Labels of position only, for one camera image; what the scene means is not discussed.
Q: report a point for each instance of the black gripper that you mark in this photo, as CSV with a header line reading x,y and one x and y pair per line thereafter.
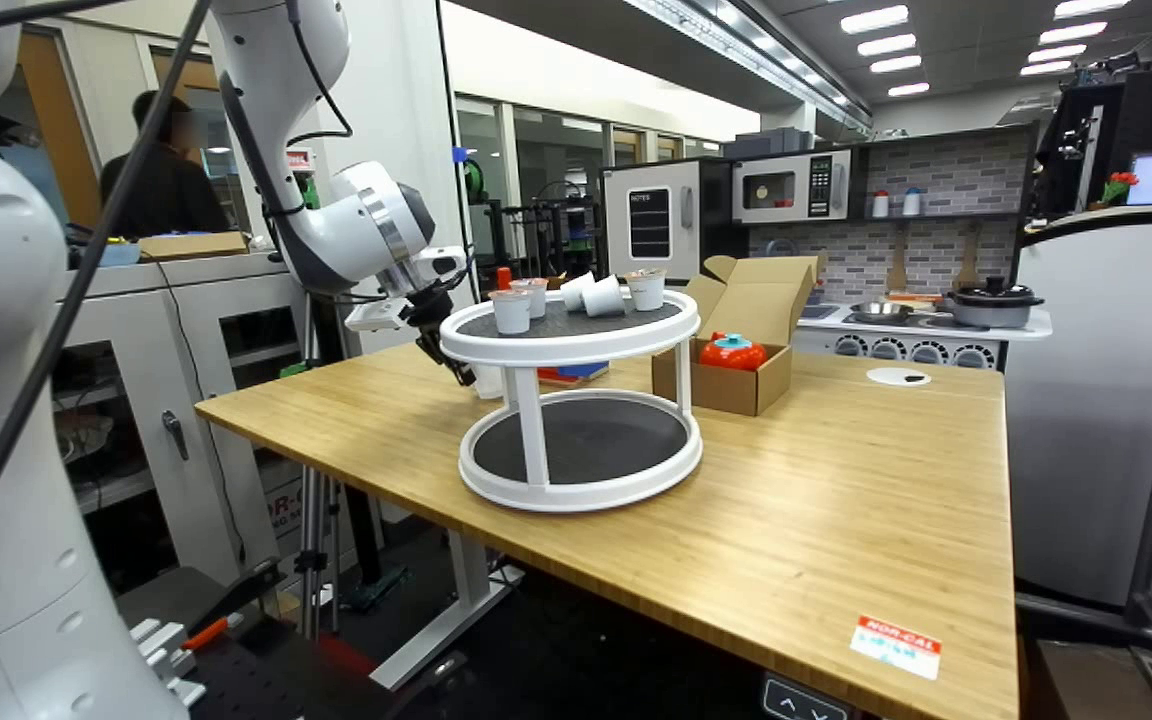
x,y
425,313

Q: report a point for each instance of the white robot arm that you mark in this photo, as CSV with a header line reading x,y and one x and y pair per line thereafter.
x,y
362,227

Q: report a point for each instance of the white two-tier round stand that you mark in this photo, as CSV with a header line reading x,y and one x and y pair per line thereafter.
x,y
577,496

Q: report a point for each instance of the red wooden peg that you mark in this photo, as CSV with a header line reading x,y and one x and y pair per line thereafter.
x,y
500,276

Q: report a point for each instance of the green black tripod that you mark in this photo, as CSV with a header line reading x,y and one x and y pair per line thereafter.
x,y
327,335

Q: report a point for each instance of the white paper cup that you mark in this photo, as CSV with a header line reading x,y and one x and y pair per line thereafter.
x,y
575,284
605,299

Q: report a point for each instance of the white plastic pod cup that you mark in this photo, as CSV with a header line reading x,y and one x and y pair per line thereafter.
x,y
646,289

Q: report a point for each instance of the white storage cabinet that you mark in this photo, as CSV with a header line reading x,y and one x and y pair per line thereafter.
x,y
201,402

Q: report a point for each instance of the white table leg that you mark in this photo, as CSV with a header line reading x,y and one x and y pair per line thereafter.
x,y
451,625

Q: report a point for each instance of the red plastic object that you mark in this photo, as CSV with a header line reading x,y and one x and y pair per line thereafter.
x,y
732,353

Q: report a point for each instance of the open cardboard box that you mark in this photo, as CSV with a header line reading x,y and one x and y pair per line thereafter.
x,y
751,313

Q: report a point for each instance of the seated person dark hair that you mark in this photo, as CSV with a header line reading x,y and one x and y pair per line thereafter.
x,y
163,174

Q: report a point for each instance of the white toy kitchen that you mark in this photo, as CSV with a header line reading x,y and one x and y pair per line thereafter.
x,y
791,186

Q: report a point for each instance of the grey toy pan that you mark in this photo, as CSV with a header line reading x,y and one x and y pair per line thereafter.
x,y
876,313

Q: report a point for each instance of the black table control panel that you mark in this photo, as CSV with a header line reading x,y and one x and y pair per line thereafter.
x,y
803,703

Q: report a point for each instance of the red white warning sticker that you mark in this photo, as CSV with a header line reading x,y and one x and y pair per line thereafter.
x,y
896,647

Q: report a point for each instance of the rectangular ceiling light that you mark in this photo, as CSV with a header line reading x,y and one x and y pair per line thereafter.
x,y
1072,29
872,18
886,47
1091,8

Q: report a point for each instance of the black toy pot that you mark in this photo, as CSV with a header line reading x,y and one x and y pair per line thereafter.
x,y
995,307

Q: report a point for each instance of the grey rounded partition panel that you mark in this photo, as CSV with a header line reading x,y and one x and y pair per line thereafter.
x,y
1096,402

